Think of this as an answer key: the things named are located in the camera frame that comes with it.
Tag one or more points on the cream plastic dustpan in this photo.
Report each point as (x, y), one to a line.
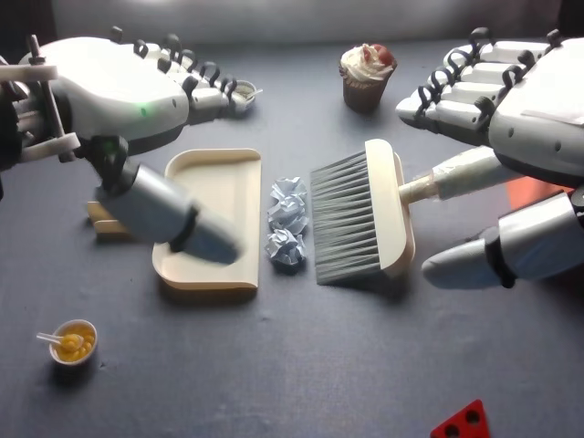
(228, 205)

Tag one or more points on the red triangle block with holes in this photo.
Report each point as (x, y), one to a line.
(465, 422)

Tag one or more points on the toy cupcake with white cream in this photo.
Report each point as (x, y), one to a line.
(367, 82)

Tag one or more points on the small bowl of brown food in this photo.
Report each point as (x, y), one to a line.
(246, 93)

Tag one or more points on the grey table cloth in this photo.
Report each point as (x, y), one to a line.
(292, 365)

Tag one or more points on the white paper ball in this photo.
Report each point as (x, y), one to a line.
(287, 216)
(285, 251)
(289, 190)

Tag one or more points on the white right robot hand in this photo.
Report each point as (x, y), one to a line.
(538, 114)

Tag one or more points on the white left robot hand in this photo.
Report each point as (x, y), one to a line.
(114, 91)

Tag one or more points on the small bowl of yellow food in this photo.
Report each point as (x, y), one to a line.
(73, 344)

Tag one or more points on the orange foam block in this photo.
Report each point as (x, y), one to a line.
(529, 191)

